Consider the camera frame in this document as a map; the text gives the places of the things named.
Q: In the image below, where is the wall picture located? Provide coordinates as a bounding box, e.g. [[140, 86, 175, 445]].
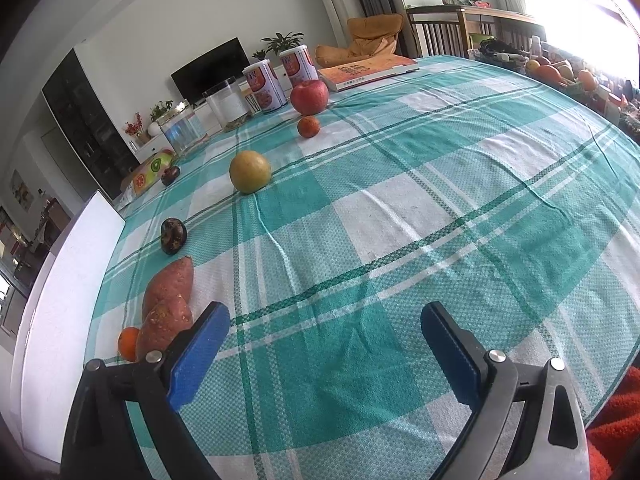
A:
[[11, 170, 31, 206]]

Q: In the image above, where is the green checked tablecloth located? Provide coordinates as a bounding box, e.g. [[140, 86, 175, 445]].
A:
[[85, 55, 640, 480]]

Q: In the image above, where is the orange book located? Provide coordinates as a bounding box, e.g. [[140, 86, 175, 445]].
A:
[[317, 55, 420, 92]]

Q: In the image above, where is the orange lounge chair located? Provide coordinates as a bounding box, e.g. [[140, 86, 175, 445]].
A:
[[315, 12, 406, 64]]

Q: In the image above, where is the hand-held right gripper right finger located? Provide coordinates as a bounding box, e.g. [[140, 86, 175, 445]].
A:
[[420, 301, 591, 480]]

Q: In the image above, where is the red and white can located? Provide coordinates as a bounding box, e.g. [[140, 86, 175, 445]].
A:
[[242, 59, 288, 115], [278, 45, 318, 88]]

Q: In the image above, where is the long sweet potato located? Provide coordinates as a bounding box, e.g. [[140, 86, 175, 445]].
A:
[[142, 256, 195, 321]]

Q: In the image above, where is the stubby sweet potato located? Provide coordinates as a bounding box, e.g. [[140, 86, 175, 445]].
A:
[[135, 300, 194, 362]]

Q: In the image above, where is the black television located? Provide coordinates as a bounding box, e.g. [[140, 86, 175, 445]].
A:
[[170, 37, 251, 104]]

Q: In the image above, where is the small orange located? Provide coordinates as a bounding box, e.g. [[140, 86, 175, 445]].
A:
[[117, 327, 141, 362]]

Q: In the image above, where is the white tv cabinet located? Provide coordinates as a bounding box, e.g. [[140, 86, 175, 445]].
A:
[[128, 60, 301, 163]]

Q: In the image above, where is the red flower arrangement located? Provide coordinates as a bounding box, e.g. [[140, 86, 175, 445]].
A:
[[125, 112, 151, 146]]

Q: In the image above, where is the yellow-green pear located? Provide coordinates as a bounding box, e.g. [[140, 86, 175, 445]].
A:
[[229, 150, 272, 195]]

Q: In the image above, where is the wooden dining chair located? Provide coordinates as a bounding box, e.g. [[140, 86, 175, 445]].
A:
[[42, 200, 71, 231]]

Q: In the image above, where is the black glass cabinet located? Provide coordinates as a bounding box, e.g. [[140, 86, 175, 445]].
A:
[[41, 49, 138, 191]]

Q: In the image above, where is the large potted plant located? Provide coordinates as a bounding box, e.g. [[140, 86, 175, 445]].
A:
[[261, 31, 305, 57]]

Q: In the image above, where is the clear jar with black lid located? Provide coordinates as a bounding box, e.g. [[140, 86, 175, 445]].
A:
[[202, 76, 252, 132]]

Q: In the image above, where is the plant in white vase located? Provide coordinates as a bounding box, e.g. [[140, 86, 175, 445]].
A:
[[150, 101, 174, 137]]

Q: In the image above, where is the wooden desk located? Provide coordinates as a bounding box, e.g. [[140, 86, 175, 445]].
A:
[[470, 7, 536, 26]]

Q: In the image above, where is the red cloth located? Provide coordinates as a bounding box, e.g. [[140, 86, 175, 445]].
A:
[[585, 365, 640, 480]]

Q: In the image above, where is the bowl of assorted fruit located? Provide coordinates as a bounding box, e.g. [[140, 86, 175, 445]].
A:
[[525, 55, 608, 96]]

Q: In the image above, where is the red apple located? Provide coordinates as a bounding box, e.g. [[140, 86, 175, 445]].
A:
[[290, 79, 330, 116]]

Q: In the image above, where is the fruit printed packet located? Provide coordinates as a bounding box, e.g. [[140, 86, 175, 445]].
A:
[[120, 147, 177, 196]]

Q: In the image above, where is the clear jar with gold lid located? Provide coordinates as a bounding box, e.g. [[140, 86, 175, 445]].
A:
[[157, 101, 208, 157]]

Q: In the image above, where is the white board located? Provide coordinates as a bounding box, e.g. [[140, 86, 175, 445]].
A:
[[20, 189, 126, 466]]

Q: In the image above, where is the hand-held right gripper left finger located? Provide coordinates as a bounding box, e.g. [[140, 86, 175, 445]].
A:
[[60, 301, 232, 480]]

